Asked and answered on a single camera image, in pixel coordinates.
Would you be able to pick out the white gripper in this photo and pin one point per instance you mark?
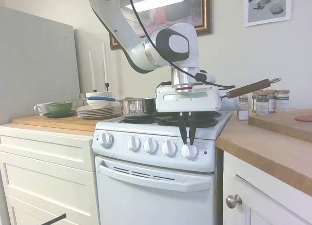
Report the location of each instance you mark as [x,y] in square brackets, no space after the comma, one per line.
[187,100]

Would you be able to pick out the white burner knob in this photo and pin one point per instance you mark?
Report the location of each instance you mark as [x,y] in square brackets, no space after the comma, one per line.
[134,144]
[150,146]
[189,153]
[169,148]

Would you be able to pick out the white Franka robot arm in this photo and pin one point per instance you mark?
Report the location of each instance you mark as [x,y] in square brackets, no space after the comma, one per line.
[126,35]

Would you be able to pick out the white electric stove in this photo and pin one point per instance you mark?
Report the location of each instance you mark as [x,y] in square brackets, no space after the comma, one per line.
[114,125]

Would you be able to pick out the black coil burner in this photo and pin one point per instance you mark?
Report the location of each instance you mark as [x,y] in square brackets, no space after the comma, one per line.
[139,119]
[170,122]

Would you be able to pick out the glass salt shaker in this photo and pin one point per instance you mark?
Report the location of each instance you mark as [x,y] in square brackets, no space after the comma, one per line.
[242,107]

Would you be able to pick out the glass spice jar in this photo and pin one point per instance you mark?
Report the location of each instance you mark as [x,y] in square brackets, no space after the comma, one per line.
[262,103]
[282,101]
[271,100]

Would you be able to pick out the cream dinner plate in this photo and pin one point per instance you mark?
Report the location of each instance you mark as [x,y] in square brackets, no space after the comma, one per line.
[107,115]
[107,108]
[107,112]

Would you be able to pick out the large white oven knob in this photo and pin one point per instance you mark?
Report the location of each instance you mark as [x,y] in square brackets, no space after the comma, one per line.
[106,140]

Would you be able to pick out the metal cabinet knob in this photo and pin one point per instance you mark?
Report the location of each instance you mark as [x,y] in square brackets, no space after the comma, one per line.
[233,201]

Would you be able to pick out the white oven door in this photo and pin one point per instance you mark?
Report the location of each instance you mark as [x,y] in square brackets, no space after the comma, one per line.
[151,208]

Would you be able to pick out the large wooden board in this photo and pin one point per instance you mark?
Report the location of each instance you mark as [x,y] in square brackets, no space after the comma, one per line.
[280,122]

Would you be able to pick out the white ceramic bowl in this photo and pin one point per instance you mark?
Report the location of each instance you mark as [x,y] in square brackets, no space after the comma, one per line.
[97,94]
[97,104]

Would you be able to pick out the white taper candle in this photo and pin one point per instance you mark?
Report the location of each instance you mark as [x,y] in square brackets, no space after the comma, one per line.
[104,61]

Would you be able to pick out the white cabinet with door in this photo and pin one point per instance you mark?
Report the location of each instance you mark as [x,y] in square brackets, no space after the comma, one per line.
[268,210]

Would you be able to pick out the clear drinking glass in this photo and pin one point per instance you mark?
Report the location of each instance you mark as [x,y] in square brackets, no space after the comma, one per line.
[78,99]

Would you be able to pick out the pink round lid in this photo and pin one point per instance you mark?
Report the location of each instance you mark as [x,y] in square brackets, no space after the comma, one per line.
[303,118]

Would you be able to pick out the gold framed painting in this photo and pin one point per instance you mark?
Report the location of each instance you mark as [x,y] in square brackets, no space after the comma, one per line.
[192,13]

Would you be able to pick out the dark saucer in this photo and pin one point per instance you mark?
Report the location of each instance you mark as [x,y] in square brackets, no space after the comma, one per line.
[61,115]

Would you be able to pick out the green bowl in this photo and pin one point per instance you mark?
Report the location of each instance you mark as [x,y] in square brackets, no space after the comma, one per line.
[59,106]

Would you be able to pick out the large grey shapes print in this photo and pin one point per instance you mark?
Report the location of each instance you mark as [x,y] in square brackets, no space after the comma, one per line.
[268,13]

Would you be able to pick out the white drawer cabinet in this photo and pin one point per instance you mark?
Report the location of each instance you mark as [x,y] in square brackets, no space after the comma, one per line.
[48,174]

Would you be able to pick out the white cup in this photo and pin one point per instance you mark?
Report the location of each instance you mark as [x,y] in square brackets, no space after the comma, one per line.
[42,108]

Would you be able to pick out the black tripod leg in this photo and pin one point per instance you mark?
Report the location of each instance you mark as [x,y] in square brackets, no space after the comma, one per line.
[57,217]

